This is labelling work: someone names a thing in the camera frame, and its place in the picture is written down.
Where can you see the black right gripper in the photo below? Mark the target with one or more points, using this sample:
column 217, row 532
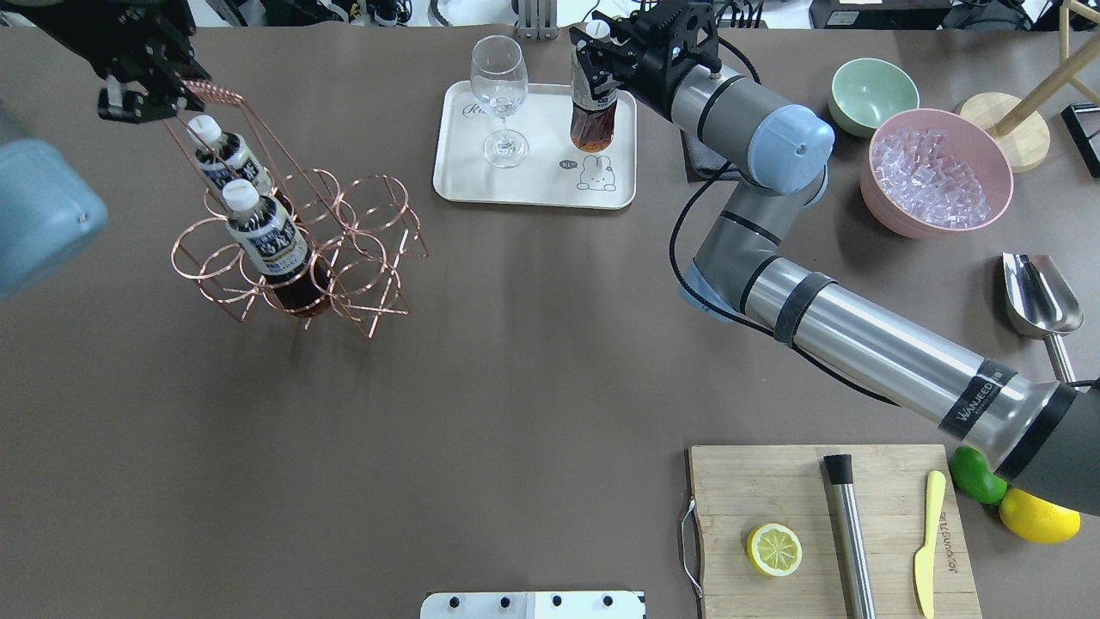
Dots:
column 646, row 76

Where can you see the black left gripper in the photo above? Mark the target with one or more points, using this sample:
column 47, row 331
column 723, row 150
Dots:
column 129, row 45

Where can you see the tea bottle white cap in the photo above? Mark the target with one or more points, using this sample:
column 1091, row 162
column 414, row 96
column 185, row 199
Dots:
column 277, row 248

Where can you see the copper wire bottle basket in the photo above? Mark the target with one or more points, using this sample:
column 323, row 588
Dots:
column 360, row 229

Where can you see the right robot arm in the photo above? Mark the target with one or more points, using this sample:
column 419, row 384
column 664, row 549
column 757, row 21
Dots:
column 1040, row 437

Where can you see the folded grey cloth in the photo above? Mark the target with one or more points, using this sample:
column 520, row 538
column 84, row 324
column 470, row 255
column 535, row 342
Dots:
column 702, row 163

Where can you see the clear wine glass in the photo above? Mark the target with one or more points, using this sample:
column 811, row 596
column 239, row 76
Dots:
column 499, row 82

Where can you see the white rabbit serving tray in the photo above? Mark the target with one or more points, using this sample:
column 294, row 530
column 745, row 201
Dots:
column 554, row 173

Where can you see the light green bowl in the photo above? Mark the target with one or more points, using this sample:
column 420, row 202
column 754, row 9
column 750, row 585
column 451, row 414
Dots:
column 865, row 92

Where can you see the pink bowl of ice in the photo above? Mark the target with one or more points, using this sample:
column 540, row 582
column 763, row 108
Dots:
column 931, row 173

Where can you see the wooden stand with base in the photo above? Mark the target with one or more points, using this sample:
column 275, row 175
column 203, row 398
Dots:
column 1014, row 123

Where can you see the bamboo cutting board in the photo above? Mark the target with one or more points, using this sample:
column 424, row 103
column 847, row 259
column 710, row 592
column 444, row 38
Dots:
column 739, row 487

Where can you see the steel ice scoop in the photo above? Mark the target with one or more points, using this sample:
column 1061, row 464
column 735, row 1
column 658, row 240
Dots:
column 1041, row 305

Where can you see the steel muddler black tip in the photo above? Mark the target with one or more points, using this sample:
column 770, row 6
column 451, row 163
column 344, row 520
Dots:
column 839, row 469

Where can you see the half lemon slice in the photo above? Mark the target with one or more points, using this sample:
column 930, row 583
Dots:
column 774, row 550

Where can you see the green lime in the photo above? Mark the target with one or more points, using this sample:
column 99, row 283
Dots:
column 972, row 475

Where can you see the yellow plastic knife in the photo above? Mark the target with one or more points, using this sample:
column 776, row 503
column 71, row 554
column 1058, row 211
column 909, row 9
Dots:
column 925, row 556

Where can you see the lower yellow lemon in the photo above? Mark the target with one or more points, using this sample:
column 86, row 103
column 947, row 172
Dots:
column 1037, row 520

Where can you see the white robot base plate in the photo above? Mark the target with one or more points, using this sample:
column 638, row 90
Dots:
column 588, row 603

